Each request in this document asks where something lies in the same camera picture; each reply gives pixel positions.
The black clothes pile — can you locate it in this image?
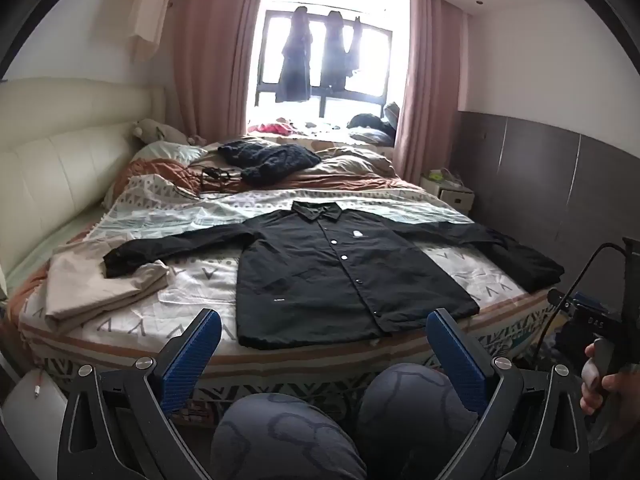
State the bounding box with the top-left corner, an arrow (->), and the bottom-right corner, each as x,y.
347,113 -> 396,134

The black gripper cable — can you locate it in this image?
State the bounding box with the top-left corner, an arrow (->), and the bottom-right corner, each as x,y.
530,242 -> 626,361

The cream padded headboard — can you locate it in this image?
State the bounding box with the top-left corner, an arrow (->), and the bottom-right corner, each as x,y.
0,77 -> 168,281

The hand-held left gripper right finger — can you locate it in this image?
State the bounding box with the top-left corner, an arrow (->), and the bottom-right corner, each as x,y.
426,308 -> 591,480

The beige duvet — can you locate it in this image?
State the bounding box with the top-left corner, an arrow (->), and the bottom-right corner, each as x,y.
300,147 -> 396,177

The black knitted sweater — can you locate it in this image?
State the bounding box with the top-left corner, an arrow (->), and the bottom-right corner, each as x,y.
217,141 -> 322,187

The black button shirt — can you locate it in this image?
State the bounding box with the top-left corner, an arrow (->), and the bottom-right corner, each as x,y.
103,201 -> 566,351

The beige folded cloth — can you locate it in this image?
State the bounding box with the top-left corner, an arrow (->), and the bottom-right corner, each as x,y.
44,240 -> 171,333

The white nightstand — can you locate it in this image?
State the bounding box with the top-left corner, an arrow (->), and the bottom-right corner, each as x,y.
419,170 -> 475,213

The grey plush toy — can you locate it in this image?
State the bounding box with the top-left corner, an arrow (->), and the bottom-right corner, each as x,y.
131,118 -> 208,148

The tangled black cable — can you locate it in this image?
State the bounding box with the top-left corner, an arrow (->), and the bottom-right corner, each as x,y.
172,167 -> 233,201

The dark hanging jacket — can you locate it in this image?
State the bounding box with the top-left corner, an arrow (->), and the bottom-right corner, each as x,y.
275,6 -> 313,104
320,9 -> 351,92

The pink curtain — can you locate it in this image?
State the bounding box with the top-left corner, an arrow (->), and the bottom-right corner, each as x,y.
167,0 -> 271,143
392,0 -> 468,181

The black-framed window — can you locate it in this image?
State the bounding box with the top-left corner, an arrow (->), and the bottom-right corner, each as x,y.
247,0 -> 413,131

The grey pillow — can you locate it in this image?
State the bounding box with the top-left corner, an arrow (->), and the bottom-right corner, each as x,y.
382,102 -> 401,136

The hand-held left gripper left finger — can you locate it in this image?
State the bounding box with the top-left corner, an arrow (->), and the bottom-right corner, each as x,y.
57,308 -> 223,480

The light green pillow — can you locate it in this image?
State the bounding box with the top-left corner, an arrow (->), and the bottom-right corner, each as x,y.
132,141 -> 208,166

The person's left leg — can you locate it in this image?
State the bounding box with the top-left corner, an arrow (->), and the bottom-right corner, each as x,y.
210,392 -> 368,480

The patterned bed with quilt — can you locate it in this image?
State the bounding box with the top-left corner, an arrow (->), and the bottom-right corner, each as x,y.
20,172 -> 551,411

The pink clothes pile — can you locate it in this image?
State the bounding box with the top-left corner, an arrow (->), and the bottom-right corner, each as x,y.
248,119 -> 301,137

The orange-brown blanket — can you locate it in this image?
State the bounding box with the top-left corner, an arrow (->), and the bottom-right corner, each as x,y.
117,157 -> 401,196

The thin dark hanging garment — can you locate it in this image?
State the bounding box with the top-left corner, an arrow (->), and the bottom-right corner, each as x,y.
348,15 -> 362,78

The person's right hand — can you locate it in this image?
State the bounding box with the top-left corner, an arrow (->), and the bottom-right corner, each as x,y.
580,342 -> 640,441

